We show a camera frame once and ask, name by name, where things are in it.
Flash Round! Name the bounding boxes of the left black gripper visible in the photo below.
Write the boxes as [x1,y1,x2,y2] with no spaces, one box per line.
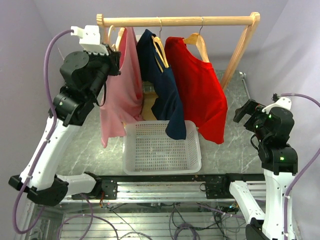
[83,43,122,100]

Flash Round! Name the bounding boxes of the wooden hanger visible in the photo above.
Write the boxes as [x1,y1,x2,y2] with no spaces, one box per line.
[106,24,126,52]
[151,17,170,73]
[183,17,210,63]

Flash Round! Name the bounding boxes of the pink t shirt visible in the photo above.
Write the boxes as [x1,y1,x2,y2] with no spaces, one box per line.
[100,27,143,148]

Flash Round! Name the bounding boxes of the red t shirt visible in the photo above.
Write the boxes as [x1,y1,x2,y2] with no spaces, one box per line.
[164,36,228,145]

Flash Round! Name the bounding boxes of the navy blue t shirt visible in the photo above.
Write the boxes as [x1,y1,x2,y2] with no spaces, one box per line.
[136,29,187,140]

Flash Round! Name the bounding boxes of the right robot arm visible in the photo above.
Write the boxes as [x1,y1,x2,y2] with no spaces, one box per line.
[220,97,298,240]

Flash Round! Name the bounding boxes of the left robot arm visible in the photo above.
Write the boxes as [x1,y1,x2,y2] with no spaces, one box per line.
[8,50,121,207]

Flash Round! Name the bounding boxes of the white plastic basket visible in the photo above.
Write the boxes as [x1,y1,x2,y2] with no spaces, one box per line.
[122,120,202,176]

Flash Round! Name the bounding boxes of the wooden clothes rack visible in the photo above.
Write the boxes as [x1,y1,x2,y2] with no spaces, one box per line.
[96,12,261,90]

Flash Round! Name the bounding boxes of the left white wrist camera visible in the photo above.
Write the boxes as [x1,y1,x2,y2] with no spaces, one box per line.
[70,25,109,56]

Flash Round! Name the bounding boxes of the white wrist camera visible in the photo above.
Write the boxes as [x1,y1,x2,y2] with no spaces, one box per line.
[70,25,109,56]
[262,93,292,114]

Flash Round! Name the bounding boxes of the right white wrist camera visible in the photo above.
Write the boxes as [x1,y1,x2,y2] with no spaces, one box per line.
[262,93,292,114]

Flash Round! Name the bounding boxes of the aluminium mounting rail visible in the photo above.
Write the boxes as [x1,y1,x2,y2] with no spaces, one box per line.
[59,181,266,203]

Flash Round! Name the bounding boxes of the loose cables under table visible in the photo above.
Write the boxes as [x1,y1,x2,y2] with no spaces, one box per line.
[54,202,248,240]

